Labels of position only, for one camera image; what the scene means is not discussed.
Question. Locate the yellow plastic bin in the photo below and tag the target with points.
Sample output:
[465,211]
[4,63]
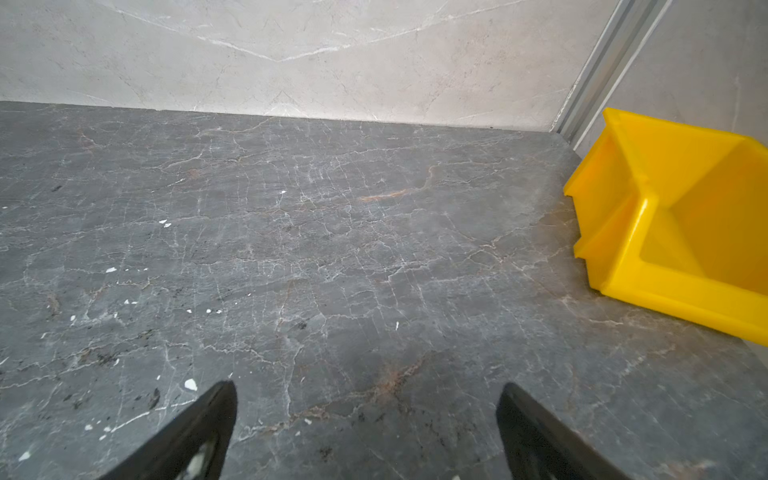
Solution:
[673,218]

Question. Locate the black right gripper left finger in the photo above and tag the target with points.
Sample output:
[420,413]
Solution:
[192,446]

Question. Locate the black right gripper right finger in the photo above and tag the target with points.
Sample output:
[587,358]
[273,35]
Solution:
[537,445]

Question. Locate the aluminium frame corner post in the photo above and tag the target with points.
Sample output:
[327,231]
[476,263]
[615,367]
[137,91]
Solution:
[629,27]

